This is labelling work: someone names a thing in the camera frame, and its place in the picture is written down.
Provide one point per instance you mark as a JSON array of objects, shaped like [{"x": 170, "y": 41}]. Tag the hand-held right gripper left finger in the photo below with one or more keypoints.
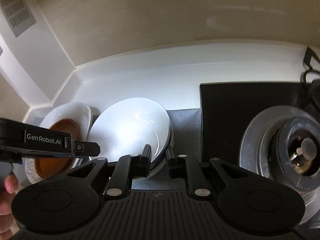
[{"x": 147, "y": 156}]

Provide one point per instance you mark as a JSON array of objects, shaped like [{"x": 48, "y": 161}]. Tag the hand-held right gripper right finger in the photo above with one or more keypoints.
[{"x": 170, "y": 158}]

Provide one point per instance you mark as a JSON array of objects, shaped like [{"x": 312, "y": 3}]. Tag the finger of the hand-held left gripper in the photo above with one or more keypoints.
[{"x": 86, "y": 148}]

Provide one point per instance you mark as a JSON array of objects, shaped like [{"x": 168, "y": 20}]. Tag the white bowl with brown inside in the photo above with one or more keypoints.
[{"x": 65, "y": 126}]

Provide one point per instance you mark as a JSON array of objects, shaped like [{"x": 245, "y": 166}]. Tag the stack of white plates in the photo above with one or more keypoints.
[{"x": 130, "y": 127}]

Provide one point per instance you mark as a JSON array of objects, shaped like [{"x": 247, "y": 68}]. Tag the person's left hand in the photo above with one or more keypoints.
[{"x": 10, "y": 185}]

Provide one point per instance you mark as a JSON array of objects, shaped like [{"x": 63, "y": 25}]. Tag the white plate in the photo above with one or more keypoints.
[{"x": 163, "y": 158}]

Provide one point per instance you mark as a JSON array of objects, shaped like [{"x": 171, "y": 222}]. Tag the grey dish mat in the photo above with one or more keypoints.
[{"x": 185, "y": 127}]

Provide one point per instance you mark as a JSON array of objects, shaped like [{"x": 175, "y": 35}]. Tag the black stove top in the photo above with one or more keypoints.
[{"x": 225, "y": 115}]

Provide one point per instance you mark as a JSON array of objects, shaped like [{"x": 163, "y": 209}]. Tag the metal gas burner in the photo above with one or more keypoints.
[{"x": 290, "y": 150}]

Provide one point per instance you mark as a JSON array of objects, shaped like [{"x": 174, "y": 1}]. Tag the grey wall vent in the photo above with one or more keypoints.
[{"x": 15, "y": 10}]

